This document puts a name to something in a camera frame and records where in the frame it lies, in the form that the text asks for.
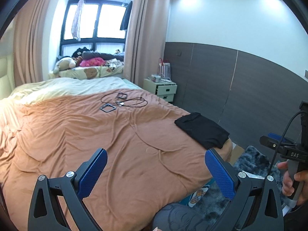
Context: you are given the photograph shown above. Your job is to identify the cream pillow bedding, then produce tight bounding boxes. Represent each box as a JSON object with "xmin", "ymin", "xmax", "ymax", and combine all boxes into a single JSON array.
[{"xmin": 8, "ymin": 76, "xmax": 140, "ymax": 104}]

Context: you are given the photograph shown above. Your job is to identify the hanging light garment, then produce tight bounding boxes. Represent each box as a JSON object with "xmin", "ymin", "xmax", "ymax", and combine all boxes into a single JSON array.
[{"xmin": 71, "ymin": 0, "xmax": 85, "ymax": 41}]

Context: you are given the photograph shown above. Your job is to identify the black square frame near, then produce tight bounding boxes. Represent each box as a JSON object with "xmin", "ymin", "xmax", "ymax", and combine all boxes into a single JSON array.
[{"xmin": 100, "ymin": 103, "xmax": 116, "ymax": 113}]

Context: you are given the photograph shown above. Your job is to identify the right beige curtain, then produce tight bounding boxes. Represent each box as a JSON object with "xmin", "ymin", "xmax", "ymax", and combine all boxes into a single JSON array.
[{"xmin": 123, "ymin": 0, "xmax": 171, "ymax": 86}]

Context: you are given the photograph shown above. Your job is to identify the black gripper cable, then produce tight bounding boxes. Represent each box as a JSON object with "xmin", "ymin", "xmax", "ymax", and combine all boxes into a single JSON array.
[{"xmin": 267, "ymin": 110, "xmax": 308, "ymax": 176}]

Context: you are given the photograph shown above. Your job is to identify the white bedside drawer cabinet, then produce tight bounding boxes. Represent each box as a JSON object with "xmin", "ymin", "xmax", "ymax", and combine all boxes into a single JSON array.
[{"xmin": 143, "ymin": 78, "xmax": 177, "ymax": 103}]

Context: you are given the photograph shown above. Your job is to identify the beige curtain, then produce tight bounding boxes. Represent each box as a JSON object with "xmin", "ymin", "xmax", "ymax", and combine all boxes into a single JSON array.
[
  {"xmin": 123, "ymin": 0, "xmax": 171, "ymax": 86},
  {"xmin": 13, "ymin": 0, "xmax": 51, "ymax": 86}
]

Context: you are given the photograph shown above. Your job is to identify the pink cloth on sill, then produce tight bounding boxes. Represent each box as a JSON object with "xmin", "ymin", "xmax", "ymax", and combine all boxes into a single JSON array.
[{"xmin": 79, "ymin": 57, "xmax": 106, "ymax": 67}]

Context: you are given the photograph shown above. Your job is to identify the left beige curtain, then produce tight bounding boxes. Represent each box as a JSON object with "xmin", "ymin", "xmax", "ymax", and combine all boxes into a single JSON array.
[{"xmin": 13, "ymin": 0, "xmax": 51, "ymax": 86}]

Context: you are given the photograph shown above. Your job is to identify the black square frame far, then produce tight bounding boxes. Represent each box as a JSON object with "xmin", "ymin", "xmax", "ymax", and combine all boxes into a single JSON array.
[{"xmin": 116, "ymin": 92, "xmax": 127, "ymax": 100}]

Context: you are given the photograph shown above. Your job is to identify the hanging dark garment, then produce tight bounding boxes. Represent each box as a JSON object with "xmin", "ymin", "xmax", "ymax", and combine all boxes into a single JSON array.
[{"xmin": 120, "ymin": 1, "xmax": 133, "ymax": 30}]

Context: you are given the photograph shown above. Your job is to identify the patterned slipper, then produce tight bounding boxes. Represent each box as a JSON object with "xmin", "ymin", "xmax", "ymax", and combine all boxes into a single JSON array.
[{"xmin": 188, "ymin": 186, "xmax": 209, "ymax": 208}]

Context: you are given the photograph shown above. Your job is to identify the black cable on bed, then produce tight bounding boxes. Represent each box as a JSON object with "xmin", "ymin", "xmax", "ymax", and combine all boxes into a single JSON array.
[{"xmin": 100, "ymin": 95, "xmax": 148, "ymax": 109}]

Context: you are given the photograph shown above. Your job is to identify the person right hand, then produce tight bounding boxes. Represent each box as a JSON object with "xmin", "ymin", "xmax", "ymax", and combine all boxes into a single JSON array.
[{"xmin": 277, "ymin": 160, "xmax": 308, "ymax": 206}]

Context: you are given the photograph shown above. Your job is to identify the orange bed cover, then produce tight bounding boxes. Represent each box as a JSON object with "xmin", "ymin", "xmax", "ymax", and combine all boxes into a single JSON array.
[{"xmin": 0, "ymin": 89, "xmax": 234, "ymax": 231}]

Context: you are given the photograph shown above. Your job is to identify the black square frame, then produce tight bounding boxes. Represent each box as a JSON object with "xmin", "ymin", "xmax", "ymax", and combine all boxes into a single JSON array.
[
  {"xmin": 116, "ymin": 92, "xmax": 127, "ymax": 100},
  {"xmin": 100, "ymin": 103, "xmax": 116, "ymax": 113}
]

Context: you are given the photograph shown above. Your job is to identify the grey shaggy rug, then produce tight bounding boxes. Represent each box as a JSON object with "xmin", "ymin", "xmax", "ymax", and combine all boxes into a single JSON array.
[{"xmin": 189, "ymin": 145, "xmax": 289, "ymax": 222}]

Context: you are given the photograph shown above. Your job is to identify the bear print cushion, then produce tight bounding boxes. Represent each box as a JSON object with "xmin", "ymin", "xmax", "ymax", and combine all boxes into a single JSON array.
[{"xmin": 49, "ymin": 65, "xmax": 124, "ymax": 80}]

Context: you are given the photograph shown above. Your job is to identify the grey patterned knee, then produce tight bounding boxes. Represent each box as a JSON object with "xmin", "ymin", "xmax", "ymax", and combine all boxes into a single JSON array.
[{"xmin": 152, "ymin": 203, "xmax": 219, "ymax": 231}]

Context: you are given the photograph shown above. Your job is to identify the teddy bear plush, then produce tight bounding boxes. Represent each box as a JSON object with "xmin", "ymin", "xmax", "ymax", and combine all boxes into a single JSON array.
[{"xmin": 53, "ymin": 57, "xmax": 76, "ymax": 74}]

